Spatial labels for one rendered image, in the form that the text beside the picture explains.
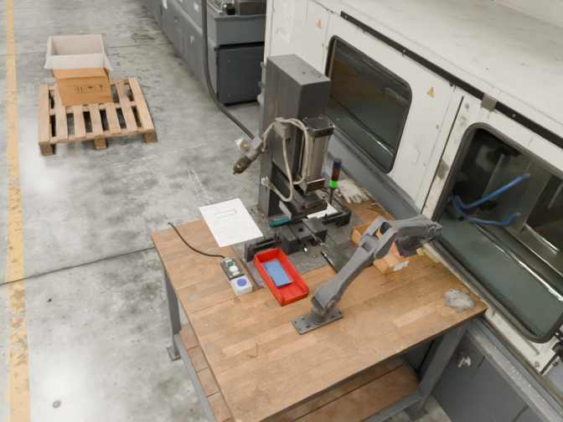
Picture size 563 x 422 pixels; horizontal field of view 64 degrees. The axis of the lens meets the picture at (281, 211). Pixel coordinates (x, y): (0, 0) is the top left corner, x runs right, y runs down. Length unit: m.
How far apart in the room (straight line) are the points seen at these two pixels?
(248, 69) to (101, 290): 2.84
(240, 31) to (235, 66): 0.35
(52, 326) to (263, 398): 1.75
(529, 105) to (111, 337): 2.40
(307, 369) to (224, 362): 0.29
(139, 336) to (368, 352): 1.55
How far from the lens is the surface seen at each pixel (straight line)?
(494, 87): 1.85
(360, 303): 1.86
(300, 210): 1.84
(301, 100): 1.67
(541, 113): 1.74
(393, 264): 2.05
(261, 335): 1.71
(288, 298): 1.81
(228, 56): 4.84
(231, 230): 2.08
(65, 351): 2.90
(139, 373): 2.72
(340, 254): 2.00
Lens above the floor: 2.30
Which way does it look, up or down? 39 degrees down
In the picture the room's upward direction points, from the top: 6 degrees clockwise
